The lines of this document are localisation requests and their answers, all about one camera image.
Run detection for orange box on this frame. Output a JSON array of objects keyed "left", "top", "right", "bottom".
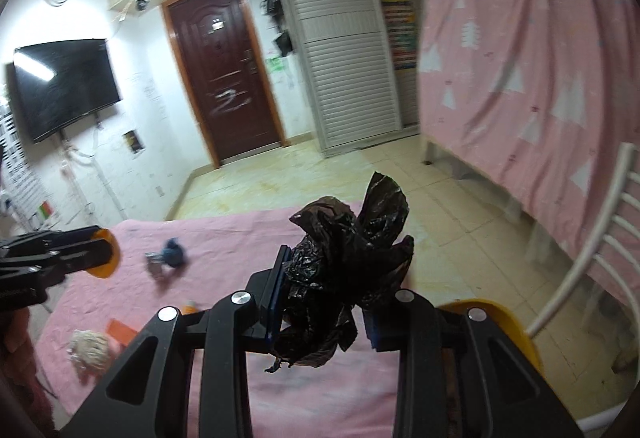
[{"left": 107, "top": 300, "right": 198, "bottom": 345}]

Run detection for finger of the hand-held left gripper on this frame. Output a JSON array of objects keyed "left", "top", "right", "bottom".
[
  {"left": 20, "top": 227, "right": 101, "bottom": 251},
  {"left": 30, "top": 240, "right": 113, "bottom": 276}
]

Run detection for white chair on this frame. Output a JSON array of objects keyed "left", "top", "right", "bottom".
[{"left": 525, "top": 142, "right": 640, "bottom": 434}]

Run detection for black plastic bag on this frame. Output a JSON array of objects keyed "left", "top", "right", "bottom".
[{"left": 264, "top": 171, "right": 416, "bottom": 374}]

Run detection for white louvered wardrobe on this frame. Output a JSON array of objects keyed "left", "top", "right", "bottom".
[{"left": 270, "top": 0, "right": 426, "bottom": 154}]

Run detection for yellow bin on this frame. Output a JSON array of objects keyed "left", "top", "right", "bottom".
[{"left": 434, "top": 297, "right": 545, "bottom": 376}]

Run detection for person's left forearm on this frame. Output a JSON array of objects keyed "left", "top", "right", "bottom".
[{"left": 0, "top": 305, "right": 56, "bottom": 436}]

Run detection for pink printed curtain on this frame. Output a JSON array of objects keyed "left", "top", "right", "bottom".
[{"left": 417, "top": 0, "right": 640, "bottom": 304}]

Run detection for colourful grid poster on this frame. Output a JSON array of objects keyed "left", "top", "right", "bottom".
[{"left": 382, "top": 0, "right": 417, "bottom": 71}]

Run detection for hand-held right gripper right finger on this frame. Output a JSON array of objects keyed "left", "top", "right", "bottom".
[{"left": 362, "top": 289, "right": 583, "bottom": 438}]

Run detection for eye chart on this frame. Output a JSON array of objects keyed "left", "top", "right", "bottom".
[{"left": 0, "top": 103, "right": 48, "bottom": 219}]

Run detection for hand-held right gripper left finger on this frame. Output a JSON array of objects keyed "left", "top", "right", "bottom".
[{"left": 60, "top": 245, "right": 293, "bottom": 438}]

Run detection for dark red door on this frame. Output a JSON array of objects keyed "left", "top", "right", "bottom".
[{"left": 161, "top": 0, "right": 287, "bottom": 169}]

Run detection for black wall television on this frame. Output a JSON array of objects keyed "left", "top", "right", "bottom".
[{"left": 12, "top": 38, "right": 123, "bottom": 145}]

